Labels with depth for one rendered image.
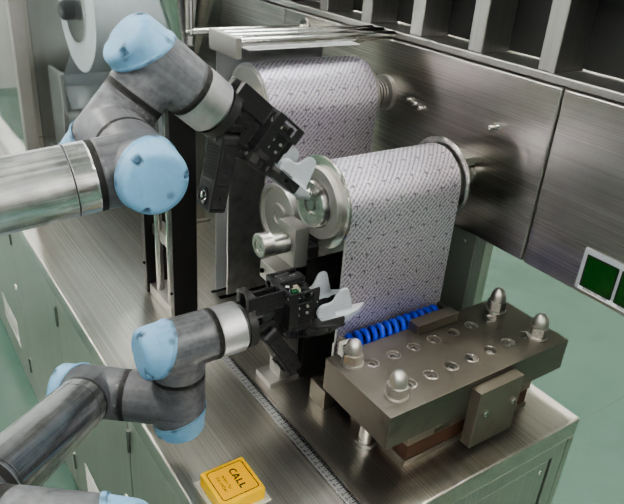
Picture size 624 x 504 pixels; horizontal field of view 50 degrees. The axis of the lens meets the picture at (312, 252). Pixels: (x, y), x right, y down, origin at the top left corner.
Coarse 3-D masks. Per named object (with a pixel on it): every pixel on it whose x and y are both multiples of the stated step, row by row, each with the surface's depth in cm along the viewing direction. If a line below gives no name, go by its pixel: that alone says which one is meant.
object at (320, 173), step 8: (320, 168) 100; (312, 176) 102; (320, 176) 100; (328, 176) 99; (328, 184) 99; (336, 184) 99; (328, 192) 99; (336, 192) 98; (296, 200) 108; (336, 200) 98; (336, 208) 99; (336, 216) 99; (328, 224) 101; (336, 224) 100; (312, 232) 106; (320, 232) 104; (328, 232) 102; (336, 232) 101
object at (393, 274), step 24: (384, 240) 106; (408, 240) 110; (432, 240) 113; (360, 264) 105; (384, 264) 109; (408, 264) 112; (432, 264) 116; (360, 288) 108; (384, 288) 111; (408, 288) 115; (432, 288) 119; (360, 312) 110; (384, 312) 114; (408, 312) 118; (336, 336) 109
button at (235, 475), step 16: (224, 464) 97; (240, 464) 97; (208, 480) 94; (224, 480) 95; (240, 480) 95; (256, 480) 95; (208, 496) 94; (224, 496) 92; (240, 496) 92; (256, 496) 94
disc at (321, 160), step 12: (312, 156) 103; (324, 156) 100; (336, 168) 98; (336, 180) 99; (348, 192) 97; (348, 204) 98; (348, 216) 98; (348, 228) 99; (324, 240) 105; (336, 240) 102
